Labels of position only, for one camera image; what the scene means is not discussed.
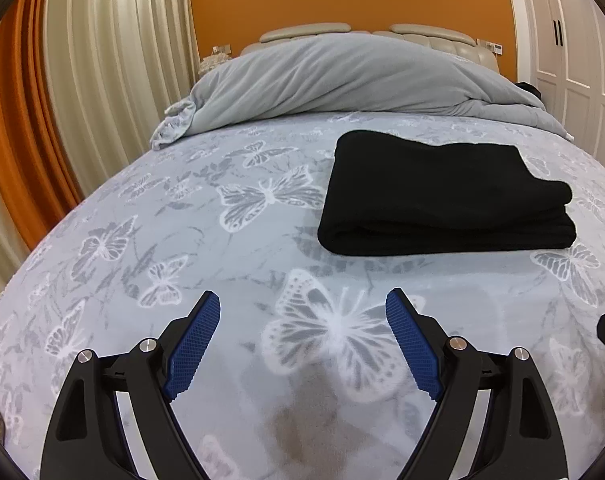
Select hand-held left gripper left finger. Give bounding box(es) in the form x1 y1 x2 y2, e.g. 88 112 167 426
40 290 222 480

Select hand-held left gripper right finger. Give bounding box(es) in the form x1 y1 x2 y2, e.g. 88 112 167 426
385 287 569 480

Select black pants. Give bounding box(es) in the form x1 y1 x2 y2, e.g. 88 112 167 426
316 130 578 256

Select butterfly print bed sheet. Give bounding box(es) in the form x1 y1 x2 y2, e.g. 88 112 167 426
0 110 605 480

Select cream pleated curtain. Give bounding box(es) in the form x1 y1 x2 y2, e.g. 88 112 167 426
42 0 200 201
0 200 33 311

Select grey duvet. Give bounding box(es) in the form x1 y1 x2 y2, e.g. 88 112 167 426
150 32 573 152

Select white bedside ornament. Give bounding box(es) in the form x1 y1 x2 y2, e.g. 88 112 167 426
198 53 233 75

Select white wardrobe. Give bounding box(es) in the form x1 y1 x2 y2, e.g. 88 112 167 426
502 0 605 181

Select beige padded headboard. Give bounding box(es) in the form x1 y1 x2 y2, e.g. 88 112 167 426
240 22 500 73

